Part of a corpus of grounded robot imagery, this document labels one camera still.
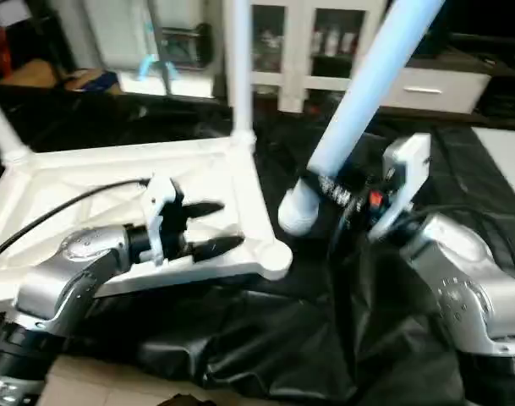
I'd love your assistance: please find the white glass-door cabinet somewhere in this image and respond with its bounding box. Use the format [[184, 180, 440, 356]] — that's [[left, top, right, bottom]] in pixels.
[[240, 0, 389, 112]]

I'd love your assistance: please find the light blue hose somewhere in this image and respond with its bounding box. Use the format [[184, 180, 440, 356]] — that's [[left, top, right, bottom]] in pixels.
[[137, 21, 178, 81]]

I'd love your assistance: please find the white low drawer unit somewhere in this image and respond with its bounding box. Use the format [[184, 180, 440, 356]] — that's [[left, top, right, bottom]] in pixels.
[[377, 66, 493, 114]]

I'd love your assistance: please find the white plastic table top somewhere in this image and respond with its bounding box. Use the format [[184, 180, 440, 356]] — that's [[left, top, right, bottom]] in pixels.
[[0, 134, 293, 315]]

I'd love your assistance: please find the grey metal pole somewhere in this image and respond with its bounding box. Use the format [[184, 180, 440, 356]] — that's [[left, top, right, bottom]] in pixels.
[[147, 0, 175, 96]]

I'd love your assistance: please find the black work mat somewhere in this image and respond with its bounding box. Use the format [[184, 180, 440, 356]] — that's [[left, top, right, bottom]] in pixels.
[[0, 80, 515, 403]]

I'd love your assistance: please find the white sheet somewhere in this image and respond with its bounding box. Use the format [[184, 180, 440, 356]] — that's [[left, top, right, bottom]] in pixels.
[[470, 125, 515, 208]]

